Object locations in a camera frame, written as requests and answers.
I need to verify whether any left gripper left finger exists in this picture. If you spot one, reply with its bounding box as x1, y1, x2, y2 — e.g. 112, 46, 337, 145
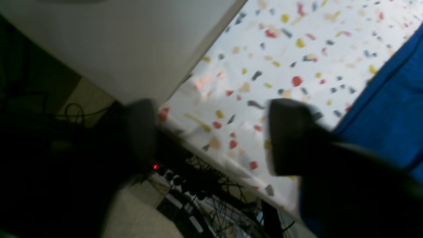
1, 99, 158, 238

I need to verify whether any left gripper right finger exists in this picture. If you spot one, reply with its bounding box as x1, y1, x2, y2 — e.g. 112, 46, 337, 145
268, 98, 422, 238

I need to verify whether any navy blue t-shirt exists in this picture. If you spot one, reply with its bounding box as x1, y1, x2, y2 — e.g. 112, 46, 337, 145
334, 26, 422, 185

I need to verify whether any terrazzo pattern table cover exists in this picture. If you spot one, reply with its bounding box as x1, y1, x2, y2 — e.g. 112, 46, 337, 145
160, 0, 422, 220

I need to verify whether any black wire rack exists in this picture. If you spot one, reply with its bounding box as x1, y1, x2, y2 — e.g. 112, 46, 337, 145
149, 160, 298, 238

